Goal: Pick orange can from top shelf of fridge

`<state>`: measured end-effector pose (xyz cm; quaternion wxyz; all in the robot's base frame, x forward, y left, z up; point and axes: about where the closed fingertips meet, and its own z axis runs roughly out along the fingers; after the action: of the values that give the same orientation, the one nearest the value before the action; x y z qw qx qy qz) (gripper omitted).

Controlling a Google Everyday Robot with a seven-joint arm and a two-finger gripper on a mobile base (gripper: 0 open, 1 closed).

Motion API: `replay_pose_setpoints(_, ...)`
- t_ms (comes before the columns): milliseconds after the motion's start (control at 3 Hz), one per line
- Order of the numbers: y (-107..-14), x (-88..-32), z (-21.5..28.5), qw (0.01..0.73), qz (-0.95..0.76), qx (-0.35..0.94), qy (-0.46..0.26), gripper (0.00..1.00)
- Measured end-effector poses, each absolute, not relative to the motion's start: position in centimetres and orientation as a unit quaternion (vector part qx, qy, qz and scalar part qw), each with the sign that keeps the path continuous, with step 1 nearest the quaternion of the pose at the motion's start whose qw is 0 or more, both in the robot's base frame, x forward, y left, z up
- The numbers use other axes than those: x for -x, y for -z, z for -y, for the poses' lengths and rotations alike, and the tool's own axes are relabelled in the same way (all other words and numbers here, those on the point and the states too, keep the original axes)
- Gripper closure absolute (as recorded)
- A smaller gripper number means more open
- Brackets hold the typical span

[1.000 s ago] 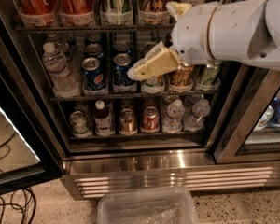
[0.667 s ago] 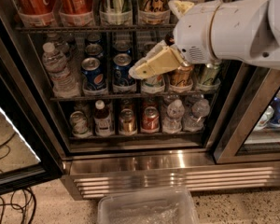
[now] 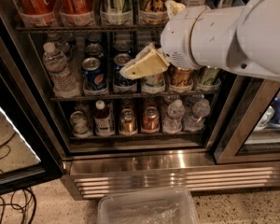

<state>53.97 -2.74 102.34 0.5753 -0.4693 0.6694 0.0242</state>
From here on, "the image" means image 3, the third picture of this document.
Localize middle wire shelf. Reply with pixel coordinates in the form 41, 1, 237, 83
50, 91, 217, 102

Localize blue Pepsi can front right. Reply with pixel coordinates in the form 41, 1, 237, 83
113, 53, 136, 92

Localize top wire shelf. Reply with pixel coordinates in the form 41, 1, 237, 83
16, 24, 165, 34

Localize brown drink bottle white cap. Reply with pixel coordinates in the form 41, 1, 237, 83
94, 100, 114, 136

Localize open glass fridge door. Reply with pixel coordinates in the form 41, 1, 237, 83
0, 0, 64, 198

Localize clear water bottle middle shelf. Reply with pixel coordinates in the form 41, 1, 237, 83
43, 42, 80, 98

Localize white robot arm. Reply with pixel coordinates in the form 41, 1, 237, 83
120, 0, 280, 82

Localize green soda can front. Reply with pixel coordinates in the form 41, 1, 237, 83
198, 66, 220, 91

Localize blue Pepsi can right compartment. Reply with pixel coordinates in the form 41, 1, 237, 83
270, 97, 280, 128

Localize clear plastic bin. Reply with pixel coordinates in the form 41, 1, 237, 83
97, 187, 200, 224

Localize gold brown soda can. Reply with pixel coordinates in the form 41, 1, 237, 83
169, 65, 193, 91

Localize wire shelf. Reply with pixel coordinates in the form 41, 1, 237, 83
50, 91, 217, 102
16, 24, 165, 34

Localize black cables on floor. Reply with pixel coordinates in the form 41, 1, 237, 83
0, 187, 37, 224

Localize water bottle bottom left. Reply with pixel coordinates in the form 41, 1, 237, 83
162, 99, 185, 133

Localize gold can bottom shelf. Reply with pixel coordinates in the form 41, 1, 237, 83
119, 108, 137, 135

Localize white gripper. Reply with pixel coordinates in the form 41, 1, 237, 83
119, 0, 209, 79

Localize steel fridge vent grille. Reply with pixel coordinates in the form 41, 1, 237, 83
61, 161, 280, 201

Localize red can bottom shelf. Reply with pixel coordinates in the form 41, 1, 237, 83
141, 106, 160, 133

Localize water bottle bottom right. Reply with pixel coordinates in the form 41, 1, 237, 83
183, 99, 210, 133

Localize water bottle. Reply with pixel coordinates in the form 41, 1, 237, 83
162, 99, 185, 133
183, 99, 210, 133

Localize blue pepsi can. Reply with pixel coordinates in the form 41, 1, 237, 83
113, 53, 136, 92
81, 57, 107, 96

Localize blue Pepsi can front left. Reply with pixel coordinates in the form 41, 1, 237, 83
81, 57, 107, 96

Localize silver green can bottom shelf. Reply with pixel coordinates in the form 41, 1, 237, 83
70, 111, 92, 138

